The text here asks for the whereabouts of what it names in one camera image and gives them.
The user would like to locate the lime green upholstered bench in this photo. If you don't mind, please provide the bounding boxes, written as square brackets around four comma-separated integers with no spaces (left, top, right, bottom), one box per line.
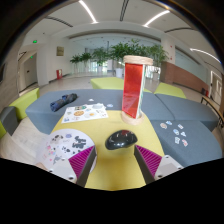
[9,87,41,122]
[89,76,153,94]
[153,81,188,100]

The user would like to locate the red fire extinguisher cabinet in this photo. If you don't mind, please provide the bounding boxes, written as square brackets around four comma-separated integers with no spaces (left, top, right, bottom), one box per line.
[55,68,64,80]

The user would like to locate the folded dark blue umbrella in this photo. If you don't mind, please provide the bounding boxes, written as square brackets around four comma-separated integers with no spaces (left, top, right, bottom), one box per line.
[49,92,79,112]

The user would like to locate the group of potted green plants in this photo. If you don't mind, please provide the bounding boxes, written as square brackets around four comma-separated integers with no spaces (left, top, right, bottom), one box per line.
[69,38,170,80]

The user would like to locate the round white printed mouse pad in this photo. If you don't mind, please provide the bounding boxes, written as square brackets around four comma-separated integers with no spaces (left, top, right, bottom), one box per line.
[34,128,98,175]

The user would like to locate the red cylinder lantern rope ends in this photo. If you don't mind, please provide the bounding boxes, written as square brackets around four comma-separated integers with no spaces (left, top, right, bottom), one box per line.
[120,54,154,126]

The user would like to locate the black computer mouse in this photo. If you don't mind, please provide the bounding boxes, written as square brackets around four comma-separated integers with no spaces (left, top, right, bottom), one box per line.
[105,129,139,151]

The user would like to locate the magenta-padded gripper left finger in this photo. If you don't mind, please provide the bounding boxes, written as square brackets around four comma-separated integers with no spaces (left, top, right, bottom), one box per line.
[46,145,98,188]

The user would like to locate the grey upholstered bench module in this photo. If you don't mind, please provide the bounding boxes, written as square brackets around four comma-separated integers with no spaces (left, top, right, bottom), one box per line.
[154,92,220,132]

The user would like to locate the group of ceiling strip lights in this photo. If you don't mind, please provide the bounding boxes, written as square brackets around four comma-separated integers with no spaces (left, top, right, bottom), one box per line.
[77,0,222,65]

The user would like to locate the long grey upholstered bench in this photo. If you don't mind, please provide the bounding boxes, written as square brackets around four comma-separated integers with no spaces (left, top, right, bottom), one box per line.
[24,88,167,135]

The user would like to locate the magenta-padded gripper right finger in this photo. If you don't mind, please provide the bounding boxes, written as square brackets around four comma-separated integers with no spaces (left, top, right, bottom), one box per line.
[133,144,185,185]

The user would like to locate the small grey upholstered seat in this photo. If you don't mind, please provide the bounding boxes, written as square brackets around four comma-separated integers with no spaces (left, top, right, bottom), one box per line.
[0,106,20,136]

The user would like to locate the white sticker sheet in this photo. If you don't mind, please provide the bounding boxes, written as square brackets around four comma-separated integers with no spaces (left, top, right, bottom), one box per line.
[61,103,110,124]

